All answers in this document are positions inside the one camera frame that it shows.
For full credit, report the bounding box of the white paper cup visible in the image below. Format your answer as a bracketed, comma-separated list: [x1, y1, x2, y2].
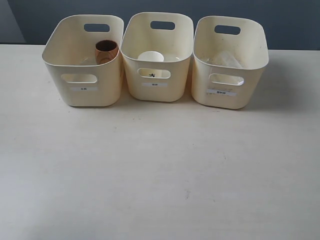
[137, 51, 165, 78]

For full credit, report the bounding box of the cream plastic bin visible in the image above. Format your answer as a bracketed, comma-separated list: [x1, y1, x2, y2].
[191, 16, 269, 109]
[120, 12, 194, 102]
[42, 14, 124, 107]

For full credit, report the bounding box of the cream plastic bin left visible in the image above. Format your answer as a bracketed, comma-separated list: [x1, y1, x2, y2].
[42, 14, 124, 107]

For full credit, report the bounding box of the cream plastic bin right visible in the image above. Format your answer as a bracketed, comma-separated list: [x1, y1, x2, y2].
[191, 16, 269, 109]

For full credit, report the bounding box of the cream plastic bin middle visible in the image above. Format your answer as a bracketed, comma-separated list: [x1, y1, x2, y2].
[120, 12, 194, 102]

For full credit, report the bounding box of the brown wooden cup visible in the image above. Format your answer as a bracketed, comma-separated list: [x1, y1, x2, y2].
[95, 39, 119, 65]

